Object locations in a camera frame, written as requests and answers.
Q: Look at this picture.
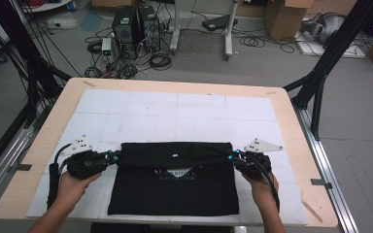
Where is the person's left hand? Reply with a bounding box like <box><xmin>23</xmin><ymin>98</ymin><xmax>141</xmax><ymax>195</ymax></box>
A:
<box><xmin>56</xmin><ymin>171</ymin><xmax>103</xmax><ymax>207</ymax></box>

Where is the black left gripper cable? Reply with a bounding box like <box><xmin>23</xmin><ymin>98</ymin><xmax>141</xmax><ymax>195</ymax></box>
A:
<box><xmin>46</xmin><ymin>143</ymin><xmax>73</xmax><ymax>211</ymax></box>

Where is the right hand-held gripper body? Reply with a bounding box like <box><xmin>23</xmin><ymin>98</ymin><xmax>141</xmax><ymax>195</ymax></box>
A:
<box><xmin>234</xmin><ymin>138</ymin><xmax>285</xmax><ymax>181</ymax></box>

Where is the white power strip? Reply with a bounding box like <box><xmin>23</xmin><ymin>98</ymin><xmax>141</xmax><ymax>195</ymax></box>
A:
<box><xmin>46</xmin><ymin>17</ymin><xmax>79</xmax><ymax>31</ymax></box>

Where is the white table mat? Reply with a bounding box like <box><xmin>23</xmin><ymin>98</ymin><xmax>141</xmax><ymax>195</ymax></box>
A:
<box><xmin>25</xmin><ymin>87</ymin><xmax>309</xmax><ymax>226</ymax></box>

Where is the aluminium rail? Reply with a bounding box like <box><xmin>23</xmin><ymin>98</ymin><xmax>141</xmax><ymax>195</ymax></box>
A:
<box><xmin>295</xmin><ymin>106</ymin><xmax>359</xmax><ymax>233</ymax></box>
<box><xmin>0</xmin><ymin>125</ymin><xmax>36</xmax><ymax>212</ymax></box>

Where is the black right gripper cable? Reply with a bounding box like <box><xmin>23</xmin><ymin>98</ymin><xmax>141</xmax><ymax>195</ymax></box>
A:
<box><xmin>254</xmin><ymin>157</ymin><xmax>281</xmax><ymax>214</ymax></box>

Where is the black computer tower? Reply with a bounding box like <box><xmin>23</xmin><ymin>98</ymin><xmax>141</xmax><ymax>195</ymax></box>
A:
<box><xmin>138</xmin><ymin>5</ymin><xmax>161</xmax><ymax>52</ymax></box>
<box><xmin>111</xmin><ymin>5</ymin><xmax>138</xmax><ymax>45</ymax></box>

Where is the coiled black cable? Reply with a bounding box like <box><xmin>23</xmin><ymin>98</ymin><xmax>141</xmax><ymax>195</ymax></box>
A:
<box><xmin>149</xmin><ymin>52</ymin><xmax>173</xmax><ymax>71</ymax></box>

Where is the grey helmet-like object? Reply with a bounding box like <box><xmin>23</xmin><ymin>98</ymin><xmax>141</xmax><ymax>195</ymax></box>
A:
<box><xmin>300</xmin><ymin>12</ymin><xmax>347</xmax><ymax>45</ymax></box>

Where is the white metal stand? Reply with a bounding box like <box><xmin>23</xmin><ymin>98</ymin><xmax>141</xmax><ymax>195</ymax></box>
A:
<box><xmin>169</xmin><ymin>0</ymin><xmax>241</xmax><ymax>61</ymax></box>

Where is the black long-sleeved shirt cartoon print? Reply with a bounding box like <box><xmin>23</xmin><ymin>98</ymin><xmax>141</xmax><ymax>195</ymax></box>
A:
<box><xmin>107</xmin><ymin>141</ymin><xmax>241</xmax><ymax>216</ymax></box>

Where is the person's right hand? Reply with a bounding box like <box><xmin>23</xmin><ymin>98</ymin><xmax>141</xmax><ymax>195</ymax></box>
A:
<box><xmin>242</xmin><ymin>173</ymin><xmax>280</xmax><ymax>203</ymax></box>

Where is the black flat device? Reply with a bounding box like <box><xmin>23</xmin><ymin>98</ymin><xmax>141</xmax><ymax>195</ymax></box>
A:
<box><xmin>202</xmin><ymin>14</ymin><xmax>239</xmax><ymax>32</ymax></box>

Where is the white floor board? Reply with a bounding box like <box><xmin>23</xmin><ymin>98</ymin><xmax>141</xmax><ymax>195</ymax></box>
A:
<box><xmin>295</xmin><ymin>31</ymin><xmax>367</xmax><ymax>59</ymax></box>

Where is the large open cardboard box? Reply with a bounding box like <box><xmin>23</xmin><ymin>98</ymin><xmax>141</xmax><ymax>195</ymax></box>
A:
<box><xmin>262</xmin><ymin>0</ymin><xmax>315</xmax><ymax>42</ymax></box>

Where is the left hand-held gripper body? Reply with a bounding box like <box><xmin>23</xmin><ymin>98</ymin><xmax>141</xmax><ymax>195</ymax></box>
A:
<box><xmin>66</xmin><ymin>135</ymin><xmax>115</xmax><ymax>180</ymax></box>

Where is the small white power supply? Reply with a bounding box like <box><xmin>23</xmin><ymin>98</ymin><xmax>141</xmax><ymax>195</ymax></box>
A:
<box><xmin>101</xmin><ymin>37</ymin><xmax>113</xmax><ymax>56</ymax></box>

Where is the black metal frame post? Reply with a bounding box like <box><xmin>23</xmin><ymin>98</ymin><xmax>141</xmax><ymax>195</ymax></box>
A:
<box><xmin>0</xmin><ymin>0</ymin><xmax>74</xmax><ymax>129</ymax></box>
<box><xmin>283</xmin><ymin>0</ymin><xmax>373</xmax><ymax>141</ymax></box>

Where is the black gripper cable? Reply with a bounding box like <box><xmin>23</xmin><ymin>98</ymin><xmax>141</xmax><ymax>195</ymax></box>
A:
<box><xmin>254</xmin><ymin>157</ymin><xmax>281</xmax><ymax>214</ymax></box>
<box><xmin>46</xmin><ymin>143</ymin><xmax>73</xmax><ymax>211</ymax></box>

